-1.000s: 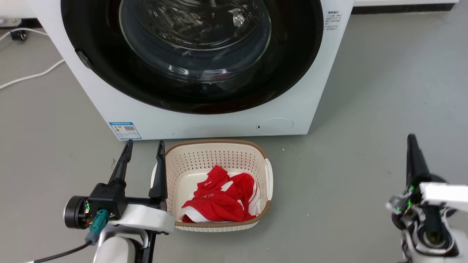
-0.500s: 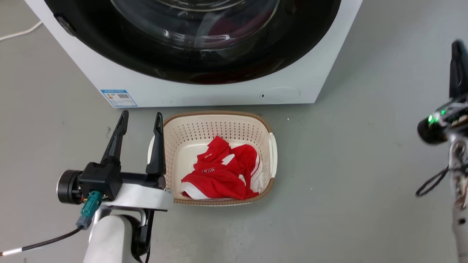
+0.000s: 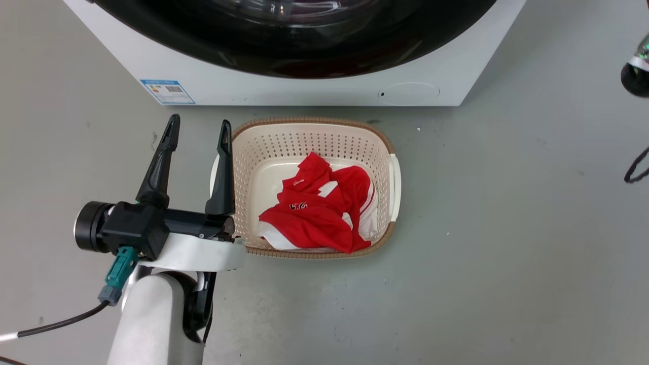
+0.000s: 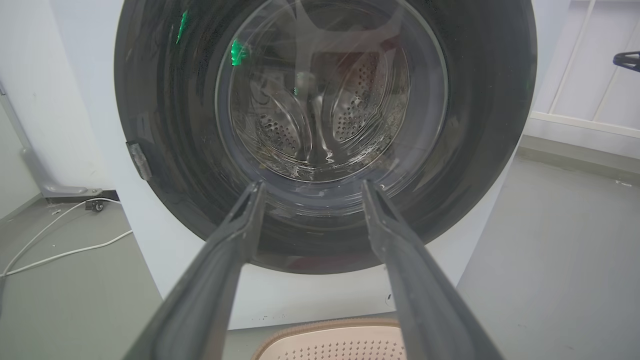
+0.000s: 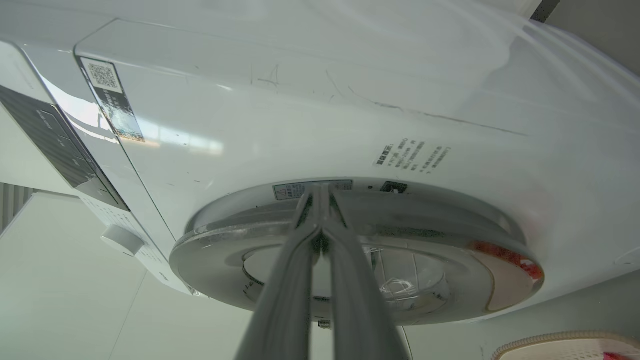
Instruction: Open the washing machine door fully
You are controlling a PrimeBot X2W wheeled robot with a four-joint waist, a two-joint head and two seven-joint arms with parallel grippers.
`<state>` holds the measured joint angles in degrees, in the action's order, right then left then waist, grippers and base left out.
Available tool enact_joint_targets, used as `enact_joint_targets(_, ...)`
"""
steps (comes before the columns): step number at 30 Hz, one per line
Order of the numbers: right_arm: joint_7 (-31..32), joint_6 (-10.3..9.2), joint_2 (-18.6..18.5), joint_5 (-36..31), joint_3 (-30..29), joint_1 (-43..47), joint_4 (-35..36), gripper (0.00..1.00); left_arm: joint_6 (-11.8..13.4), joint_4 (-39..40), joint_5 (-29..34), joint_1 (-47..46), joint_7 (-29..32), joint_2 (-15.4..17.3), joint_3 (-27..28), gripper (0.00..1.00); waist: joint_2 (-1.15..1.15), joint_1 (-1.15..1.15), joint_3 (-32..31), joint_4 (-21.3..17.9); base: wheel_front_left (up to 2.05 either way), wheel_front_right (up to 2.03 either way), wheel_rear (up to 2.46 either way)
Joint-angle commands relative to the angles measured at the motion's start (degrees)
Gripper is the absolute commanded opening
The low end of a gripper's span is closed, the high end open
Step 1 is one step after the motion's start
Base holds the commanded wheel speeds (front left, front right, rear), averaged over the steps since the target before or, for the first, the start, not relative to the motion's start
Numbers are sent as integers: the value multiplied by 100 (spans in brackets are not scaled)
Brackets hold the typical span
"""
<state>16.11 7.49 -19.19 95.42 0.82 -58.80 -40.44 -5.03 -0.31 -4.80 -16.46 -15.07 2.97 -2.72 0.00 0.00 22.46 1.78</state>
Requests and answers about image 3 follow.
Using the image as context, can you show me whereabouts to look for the thin black cable white tip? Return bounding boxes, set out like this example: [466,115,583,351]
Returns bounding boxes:
[0,301,110,341]

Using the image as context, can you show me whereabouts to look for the dark glass washing machine door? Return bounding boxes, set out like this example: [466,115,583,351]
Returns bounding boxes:
[93,0,498,80]

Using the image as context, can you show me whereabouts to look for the thin black looped cable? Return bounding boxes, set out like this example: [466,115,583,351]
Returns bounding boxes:
[624,146,649,184]

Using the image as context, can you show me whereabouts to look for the blue energy label sticker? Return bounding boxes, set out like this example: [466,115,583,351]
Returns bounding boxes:
[140,79,196,105]

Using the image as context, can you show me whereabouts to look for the teal cable connector plug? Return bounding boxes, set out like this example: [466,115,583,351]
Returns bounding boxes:
[97,246,139,307]

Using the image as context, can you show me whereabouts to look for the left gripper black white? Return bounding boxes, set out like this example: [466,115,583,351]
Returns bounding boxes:
[74,114,247,272]

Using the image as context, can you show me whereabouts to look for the red and white jersey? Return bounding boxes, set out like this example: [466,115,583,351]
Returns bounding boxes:
[258,152,379,254]

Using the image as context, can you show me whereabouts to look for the beige perforated laundry basket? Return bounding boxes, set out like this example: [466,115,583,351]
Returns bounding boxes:
[210,118,402,260]

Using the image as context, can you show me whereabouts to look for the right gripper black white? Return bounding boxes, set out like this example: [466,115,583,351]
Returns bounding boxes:
[621,33,649,98]

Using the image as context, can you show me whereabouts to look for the white front-load washing machine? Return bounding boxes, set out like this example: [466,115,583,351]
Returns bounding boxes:
[63,0,528,107]

